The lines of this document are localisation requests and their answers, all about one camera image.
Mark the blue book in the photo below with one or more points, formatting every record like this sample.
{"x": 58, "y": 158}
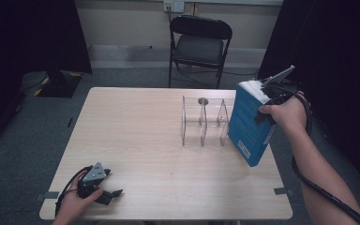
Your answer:
{"x": 247, "y": 128}

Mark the person's right hand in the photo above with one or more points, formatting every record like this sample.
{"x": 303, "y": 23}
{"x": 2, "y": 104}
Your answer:
{"x": 289, "y": 114}

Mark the black curtain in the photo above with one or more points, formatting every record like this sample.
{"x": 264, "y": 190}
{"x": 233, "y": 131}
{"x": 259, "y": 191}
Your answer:
{"x": 340, "y": 56}
{"x": 28, "y": 47}

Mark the clear acrylic book rack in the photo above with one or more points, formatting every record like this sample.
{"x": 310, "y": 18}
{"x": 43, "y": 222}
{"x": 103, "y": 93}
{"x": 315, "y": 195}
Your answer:
{"x": 197, "y": 125}

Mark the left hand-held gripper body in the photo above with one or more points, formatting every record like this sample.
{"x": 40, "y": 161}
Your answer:
{"x": 92, "y": 181}

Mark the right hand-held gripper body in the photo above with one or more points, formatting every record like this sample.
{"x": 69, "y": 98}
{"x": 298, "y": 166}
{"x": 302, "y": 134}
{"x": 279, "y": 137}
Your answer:
{"x": 278, "y": 89}

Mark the grey tape strip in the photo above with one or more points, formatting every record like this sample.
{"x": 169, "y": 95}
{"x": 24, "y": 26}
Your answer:
{"x": 283, "y": 191}
{"x": 47, "y": 196}

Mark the white wall socket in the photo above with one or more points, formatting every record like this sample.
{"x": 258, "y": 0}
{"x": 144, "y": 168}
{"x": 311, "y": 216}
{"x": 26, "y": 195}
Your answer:
{"x": 174, "y": 5}

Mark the black folding chair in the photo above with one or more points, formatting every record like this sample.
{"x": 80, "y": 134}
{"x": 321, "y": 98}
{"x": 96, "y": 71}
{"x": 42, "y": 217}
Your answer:
{"x": 200, "y": 47}

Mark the person's left hand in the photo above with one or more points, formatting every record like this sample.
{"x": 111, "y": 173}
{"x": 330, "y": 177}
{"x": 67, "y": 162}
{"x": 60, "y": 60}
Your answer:
{"x": 72, "y": 204}

